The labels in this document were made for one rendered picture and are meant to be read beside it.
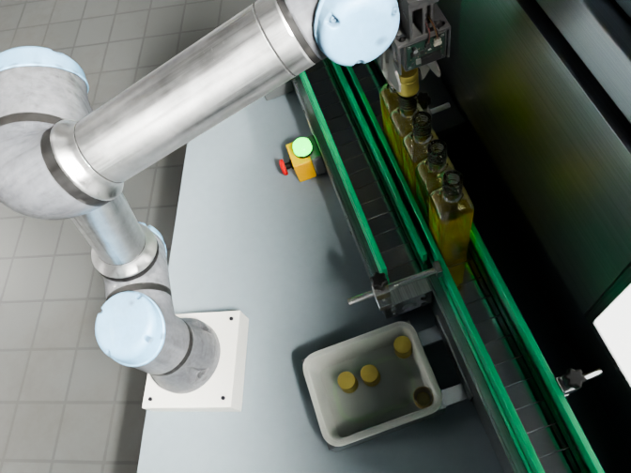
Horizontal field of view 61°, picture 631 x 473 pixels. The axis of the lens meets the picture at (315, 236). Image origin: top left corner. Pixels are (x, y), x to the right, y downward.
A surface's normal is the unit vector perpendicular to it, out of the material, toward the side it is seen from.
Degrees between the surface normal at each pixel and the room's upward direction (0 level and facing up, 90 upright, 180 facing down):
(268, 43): 46
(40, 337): 0
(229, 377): 5
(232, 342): 5
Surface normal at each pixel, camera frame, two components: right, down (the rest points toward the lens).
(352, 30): 0.26, 0.83
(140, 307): -0.23, -0.32
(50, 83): 0.56, -0.54
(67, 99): 0.80, -0.48
